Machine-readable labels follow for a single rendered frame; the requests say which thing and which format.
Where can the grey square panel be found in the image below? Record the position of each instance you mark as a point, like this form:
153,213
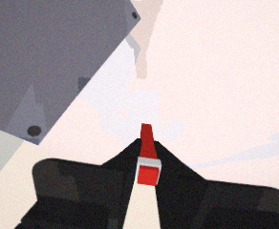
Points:
49,50

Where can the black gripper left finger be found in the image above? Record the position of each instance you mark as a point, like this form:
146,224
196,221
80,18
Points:
109,184

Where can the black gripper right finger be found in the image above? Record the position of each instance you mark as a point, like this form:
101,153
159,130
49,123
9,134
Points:
184,197

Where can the red peg with white band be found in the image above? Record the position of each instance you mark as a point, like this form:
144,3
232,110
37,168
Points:
148,167

